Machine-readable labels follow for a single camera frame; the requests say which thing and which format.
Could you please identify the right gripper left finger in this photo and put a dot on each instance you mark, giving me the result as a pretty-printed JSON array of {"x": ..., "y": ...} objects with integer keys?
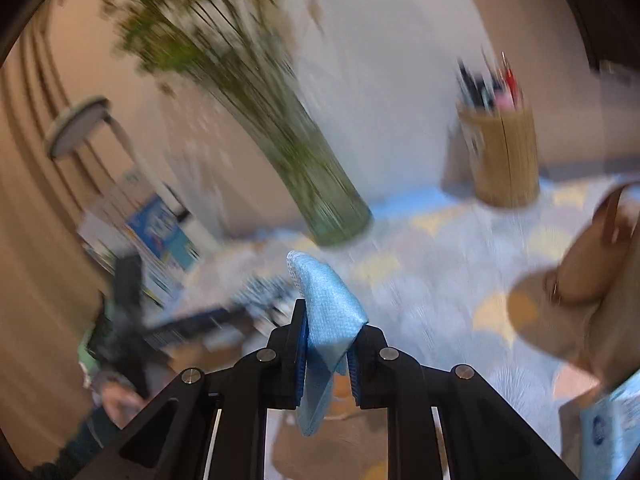
[{"x": 212, "y": 426}]

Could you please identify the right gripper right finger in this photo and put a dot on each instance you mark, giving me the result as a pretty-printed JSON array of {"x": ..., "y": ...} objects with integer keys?
[{"x": 445, "y": 424}]

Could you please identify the light blue cloth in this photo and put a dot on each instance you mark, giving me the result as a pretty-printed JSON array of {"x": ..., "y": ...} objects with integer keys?
[{"x": 334, "y": 319}]

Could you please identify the plaid hair bow clip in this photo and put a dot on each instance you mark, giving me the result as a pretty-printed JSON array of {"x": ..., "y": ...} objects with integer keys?
[{"x": 270, "y": 298}]

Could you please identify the left hand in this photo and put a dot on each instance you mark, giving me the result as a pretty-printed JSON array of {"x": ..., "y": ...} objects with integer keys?
[{"x": 120, "y": 403}]

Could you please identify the blue tissue pack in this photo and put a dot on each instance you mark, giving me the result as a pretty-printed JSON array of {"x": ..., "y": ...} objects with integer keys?
[{"x": 610, "y": 432}]

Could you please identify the blue children's book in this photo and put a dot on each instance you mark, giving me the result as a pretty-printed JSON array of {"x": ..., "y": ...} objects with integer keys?
[{"x": 158, "y": 229}]

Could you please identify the patterned table mat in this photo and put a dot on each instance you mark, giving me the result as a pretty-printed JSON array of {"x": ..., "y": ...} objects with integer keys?
[{"x": 454, "y": 281}]

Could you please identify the beige thermos bottle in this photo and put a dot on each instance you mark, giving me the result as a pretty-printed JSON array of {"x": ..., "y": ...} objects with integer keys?
[{"x": 611, "y": 343}]

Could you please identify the tan round handbag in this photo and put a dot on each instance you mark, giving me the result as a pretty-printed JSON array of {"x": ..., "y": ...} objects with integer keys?
[{"x": 595, "y": 259}]

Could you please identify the woven pen holder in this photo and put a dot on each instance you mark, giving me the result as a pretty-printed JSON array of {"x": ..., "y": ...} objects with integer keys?
[{"x": 499, "y": 132}]

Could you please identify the glass flower vase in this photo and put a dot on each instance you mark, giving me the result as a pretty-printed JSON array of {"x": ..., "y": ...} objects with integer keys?
[{"x": 241, "y": 51}]

